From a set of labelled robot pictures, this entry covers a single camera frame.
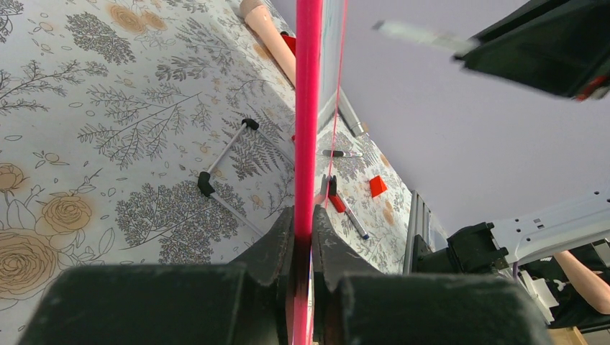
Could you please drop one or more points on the pink framed whiteboard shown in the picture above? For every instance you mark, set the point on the pink framed whiteboard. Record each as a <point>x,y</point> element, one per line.
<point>320,36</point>

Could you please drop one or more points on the black whiteboard clip right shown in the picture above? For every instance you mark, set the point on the black whiteboard clip right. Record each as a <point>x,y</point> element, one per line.
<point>328,186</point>

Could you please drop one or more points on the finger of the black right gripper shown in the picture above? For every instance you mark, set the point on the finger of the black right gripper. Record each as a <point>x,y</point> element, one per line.
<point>558,47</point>

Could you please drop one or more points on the red box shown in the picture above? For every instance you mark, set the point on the red box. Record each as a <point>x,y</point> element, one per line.
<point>290,41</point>

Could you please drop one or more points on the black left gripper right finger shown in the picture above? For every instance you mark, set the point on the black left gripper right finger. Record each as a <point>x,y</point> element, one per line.
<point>354,303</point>

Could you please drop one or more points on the black marker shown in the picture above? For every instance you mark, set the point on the black marker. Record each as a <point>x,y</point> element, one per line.
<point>340,153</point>

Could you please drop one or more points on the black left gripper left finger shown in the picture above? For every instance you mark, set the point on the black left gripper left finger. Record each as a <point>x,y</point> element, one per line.
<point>242,302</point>

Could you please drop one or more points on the person forearm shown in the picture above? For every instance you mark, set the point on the person forearm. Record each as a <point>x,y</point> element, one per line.
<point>586,282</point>

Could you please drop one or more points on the floral table mat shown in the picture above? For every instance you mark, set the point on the floral table mat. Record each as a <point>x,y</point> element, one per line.
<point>109,112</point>

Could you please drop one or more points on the red marker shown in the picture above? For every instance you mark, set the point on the red marker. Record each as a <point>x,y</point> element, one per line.
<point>338,203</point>

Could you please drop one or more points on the silver microphone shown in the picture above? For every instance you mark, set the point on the silver microphone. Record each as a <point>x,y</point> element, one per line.
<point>339,104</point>

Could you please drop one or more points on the orange wedge block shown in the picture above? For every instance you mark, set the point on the orange wedge block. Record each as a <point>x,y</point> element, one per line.
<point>377,186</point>

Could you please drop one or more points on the blue marker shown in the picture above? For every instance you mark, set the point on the blue marker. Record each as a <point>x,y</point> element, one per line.
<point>354,219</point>

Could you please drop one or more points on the whiteboard wire stand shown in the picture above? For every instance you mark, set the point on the whiteboard wire stand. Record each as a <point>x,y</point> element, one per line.
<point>251,152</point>

